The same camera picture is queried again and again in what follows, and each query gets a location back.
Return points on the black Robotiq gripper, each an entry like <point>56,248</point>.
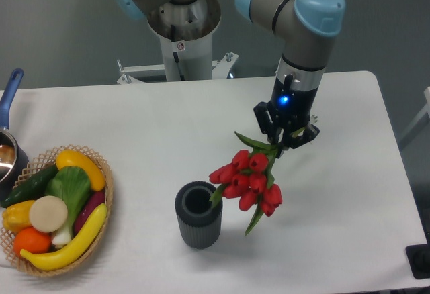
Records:
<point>287,106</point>

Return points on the red tulip bouquet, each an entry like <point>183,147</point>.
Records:
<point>249,178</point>

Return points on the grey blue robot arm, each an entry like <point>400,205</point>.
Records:
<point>308,28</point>

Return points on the dark grey ribbed vase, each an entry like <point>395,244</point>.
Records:
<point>199,222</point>

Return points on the black device at edge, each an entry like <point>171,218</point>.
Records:
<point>418,259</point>

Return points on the purple sweet potato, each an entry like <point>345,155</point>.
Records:
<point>95,199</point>

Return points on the yellow squash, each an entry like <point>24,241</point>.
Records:
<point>78,159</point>

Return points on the green bok choy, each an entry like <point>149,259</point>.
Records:
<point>72,185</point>

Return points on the beige round disc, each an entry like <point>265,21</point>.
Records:
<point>48,214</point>

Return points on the yellow banana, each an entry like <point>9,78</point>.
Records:
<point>75,249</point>

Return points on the green cucumber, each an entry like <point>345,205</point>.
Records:
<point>32,188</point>

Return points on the orange fruit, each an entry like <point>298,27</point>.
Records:
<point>32,240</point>

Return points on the yellow bell pepper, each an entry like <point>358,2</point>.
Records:
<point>17,217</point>

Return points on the woven wicker basket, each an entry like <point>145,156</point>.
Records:
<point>43,161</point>

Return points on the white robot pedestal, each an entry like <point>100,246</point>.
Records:
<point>185,34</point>

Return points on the white frame at right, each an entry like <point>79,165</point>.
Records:
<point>416,125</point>

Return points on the blue handled saucepan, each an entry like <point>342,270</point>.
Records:
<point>13,158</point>

